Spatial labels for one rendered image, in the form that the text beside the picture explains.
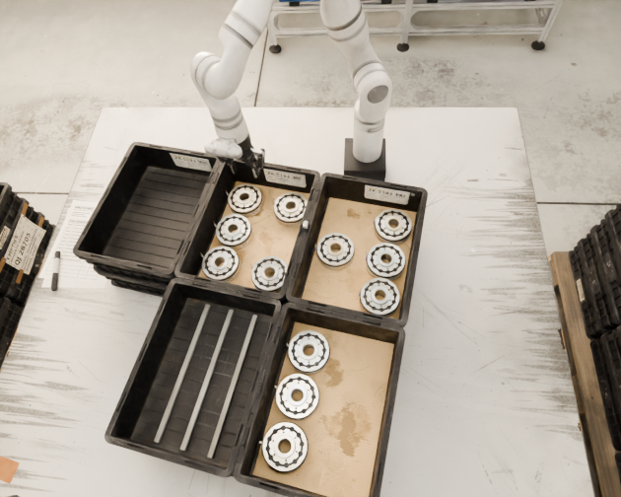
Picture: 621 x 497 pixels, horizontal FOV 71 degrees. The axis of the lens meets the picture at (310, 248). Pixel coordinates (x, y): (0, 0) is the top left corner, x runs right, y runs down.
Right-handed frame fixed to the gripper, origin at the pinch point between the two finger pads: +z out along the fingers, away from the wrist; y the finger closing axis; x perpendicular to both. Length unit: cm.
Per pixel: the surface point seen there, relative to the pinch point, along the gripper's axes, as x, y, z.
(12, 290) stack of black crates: 34, 103, 63
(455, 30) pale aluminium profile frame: -188, -52, 87
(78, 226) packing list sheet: 14, 62, 30
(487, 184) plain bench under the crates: -33, -68, 31
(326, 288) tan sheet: 21.1, -27.3, 17.4
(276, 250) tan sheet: 13.4, -10.5, 17.3
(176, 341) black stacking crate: 44.9, 7.1, 17.5
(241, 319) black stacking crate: 34.9, -7.3, 17.5
